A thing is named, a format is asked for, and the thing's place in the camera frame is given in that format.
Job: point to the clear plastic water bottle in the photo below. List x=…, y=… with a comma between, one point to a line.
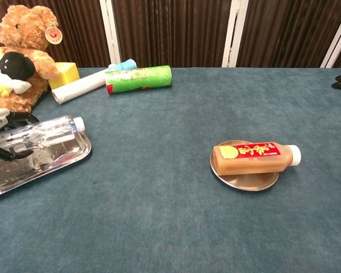
x=45, y=133

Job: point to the black white plush toy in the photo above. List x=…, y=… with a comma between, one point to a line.
x=15, y=66

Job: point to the rectangular steel tray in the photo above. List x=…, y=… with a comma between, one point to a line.
x=31, y=170

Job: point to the yellow sponge block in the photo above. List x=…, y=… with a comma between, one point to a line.
x=65, y=74

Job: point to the white roll with blue end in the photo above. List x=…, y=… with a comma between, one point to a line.
x=76, y=86

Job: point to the brown teddy bear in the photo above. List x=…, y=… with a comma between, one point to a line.
x=22, y=28

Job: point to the round steel plate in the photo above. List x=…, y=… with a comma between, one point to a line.
x=244, y=182

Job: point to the green chip can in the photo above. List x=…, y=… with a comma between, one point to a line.
x=139, y=79

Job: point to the blue felt table mat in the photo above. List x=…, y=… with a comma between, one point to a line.
x=159, y=170

